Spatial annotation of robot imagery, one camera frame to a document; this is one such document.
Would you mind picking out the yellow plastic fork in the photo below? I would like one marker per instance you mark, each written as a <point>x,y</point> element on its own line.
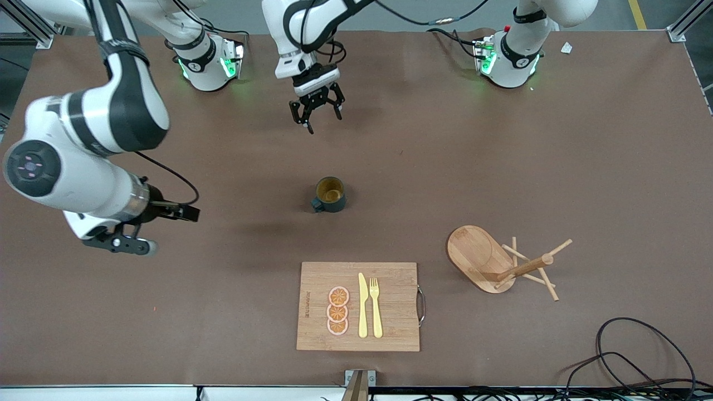
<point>376,312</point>

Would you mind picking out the toy orange slice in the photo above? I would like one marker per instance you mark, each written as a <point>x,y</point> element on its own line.
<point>337,313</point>
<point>338,296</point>

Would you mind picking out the white table edge strip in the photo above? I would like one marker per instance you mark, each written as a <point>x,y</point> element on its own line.
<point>111,393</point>

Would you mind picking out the yellow plastic knife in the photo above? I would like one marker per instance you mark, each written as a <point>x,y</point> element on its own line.
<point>362,306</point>

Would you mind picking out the bamboo cutting board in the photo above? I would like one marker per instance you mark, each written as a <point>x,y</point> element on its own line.
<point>398,312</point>

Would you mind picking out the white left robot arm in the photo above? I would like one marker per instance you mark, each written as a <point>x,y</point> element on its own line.
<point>515,55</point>

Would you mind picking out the dark green cup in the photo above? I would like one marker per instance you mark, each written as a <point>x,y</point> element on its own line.
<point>334,203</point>

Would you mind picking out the white paper scrap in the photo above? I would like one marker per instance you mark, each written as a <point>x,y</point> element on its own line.
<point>566,48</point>

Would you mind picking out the wooden mug tree stand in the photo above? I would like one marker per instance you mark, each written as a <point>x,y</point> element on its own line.
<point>473,256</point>

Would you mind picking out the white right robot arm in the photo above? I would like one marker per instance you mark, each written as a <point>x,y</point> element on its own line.
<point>83,167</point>

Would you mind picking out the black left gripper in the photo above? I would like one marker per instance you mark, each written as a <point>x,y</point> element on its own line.
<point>316,98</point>

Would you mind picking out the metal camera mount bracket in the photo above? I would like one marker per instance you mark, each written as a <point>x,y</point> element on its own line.
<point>359,384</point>

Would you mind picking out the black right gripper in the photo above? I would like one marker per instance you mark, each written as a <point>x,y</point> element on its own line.
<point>157,207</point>

